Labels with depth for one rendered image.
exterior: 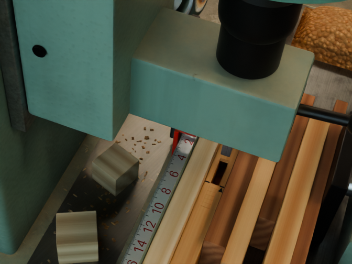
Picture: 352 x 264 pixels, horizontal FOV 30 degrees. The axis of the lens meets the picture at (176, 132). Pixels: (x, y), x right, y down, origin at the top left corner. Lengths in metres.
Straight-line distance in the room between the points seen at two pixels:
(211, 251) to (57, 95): 0.19
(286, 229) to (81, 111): 0.19
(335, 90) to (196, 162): 0.23
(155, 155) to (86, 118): 0.27
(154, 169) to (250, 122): 0.28
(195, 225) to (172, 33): 0.17
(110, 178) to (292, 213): 0.25
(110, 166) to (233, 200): 0.20
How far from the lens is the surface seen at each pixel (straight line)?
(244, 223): 0.57
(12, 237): 0.70
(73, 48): 0.49
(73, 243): 0.68
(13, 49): 0.52
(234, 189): 0.60
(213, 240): 0.57
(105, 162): 0.75
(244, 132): 0.54
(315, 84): 0.77
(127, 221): 0.74
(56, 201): 0.76
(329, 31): 0.80
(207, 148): 0.62
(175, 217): 0.57
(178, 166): 0.59
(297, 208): 0.57
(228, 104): 0.52
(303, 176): 0.59
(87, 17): 0.46
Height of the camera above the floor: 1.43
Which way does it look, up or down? 50 degrees down
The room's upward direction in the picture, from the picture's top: 7 degrees clockwise
